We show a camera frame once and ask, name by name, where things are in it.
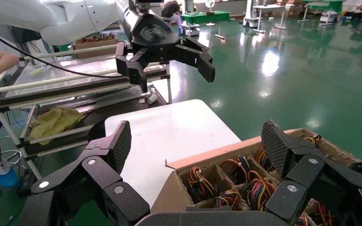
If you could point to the person's bare forearm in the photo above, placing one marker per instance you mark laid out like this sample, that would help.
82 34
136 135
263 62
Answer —
9 60

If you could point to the clear acrylic divider tray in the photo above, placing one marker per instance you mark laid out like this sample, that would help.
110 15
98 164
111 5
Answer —
74 64

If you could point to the black round object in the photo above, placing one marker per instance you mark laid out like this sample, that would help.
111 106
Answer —
96 131

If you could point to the white frame table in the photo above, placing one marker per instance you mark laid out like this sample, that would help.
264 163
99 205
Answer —
268 6

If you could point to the pulp cardboard compartment box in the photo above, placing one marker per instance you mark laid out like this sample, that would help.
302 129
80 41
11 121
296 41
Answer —
174 196

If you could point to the small white wheeled base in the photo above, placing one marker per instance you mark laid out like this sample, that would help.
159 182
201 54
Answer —
191 29

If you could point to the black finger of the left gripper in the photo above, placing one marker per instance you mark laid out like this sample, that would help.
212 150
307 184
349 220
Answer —
135 76
204 67

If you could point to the brown box with red items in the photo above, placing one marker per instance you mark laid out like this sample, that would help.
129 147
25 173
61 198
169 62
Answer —
95 50

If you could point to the yellow cloth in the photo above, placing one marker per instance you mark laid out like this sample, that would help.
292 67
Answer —
56 123

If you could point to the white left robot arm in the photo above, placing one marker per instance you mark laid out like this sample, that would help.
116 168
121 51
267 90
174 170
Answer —
74 18

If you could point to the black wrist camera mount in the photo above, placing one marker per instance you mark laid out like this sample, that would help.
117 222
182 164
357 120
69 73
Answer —
132 4

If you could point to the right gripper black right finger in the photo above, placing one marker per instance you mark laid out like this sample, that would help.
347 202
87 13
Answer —
306 170

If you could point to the blue shoe cover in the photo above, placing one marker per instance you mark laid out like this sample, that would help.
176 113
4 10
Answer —
3 181

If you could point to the small white roll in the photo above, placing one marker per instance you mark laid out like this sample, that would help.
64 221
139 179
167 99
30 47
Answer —
153 99

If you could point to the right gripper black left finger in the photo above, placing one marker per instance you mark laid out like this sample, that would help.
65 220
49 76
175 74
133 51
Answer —
99 174

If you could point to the bending person in dark top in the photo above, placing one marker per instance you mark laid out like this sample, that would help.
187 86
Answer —
170 9

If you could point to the left gripper glossy black body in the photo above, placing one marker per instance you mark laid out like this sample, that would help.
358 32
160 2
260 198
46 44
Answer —
151 34

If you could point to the white robot stand base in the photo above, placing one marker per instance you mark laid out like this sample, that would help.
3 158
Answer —
251 20

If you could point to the stacked cardboard boxes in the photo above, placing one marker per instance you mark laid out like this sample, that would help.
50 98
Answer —
290 11

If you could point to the green cloth covered table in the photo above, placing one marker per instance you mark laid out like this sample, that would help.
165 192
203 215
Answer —
324 4
206 17

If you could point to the seated person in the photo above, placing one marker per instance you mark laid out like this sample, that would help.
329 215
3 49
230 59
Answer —
356 12

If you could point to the white pedestal fan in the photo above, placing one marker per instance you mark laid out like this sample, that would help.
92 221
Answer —
210 4

